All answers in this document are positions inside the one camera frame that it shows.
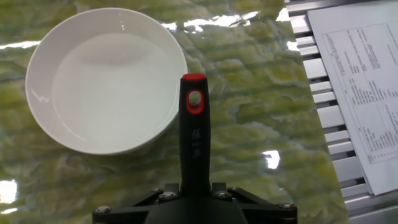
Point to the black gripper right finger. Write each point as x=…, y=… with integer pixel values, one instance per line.
x=264, y=208

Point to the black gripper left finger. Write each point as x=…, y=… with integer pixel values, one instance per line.
x=130, y=208

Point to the black ladle with red tip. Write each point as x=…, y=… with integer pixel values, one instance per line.
x=194, y=149

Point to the white bowl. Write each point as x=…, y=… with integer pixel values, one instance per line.
x=109, y=93

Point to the green marble pattern mat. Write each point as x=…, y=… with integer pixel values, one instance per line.
x=248, y=124

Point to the paper with dense printed table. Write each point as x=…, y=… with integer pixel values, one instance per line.
x=357, y=93

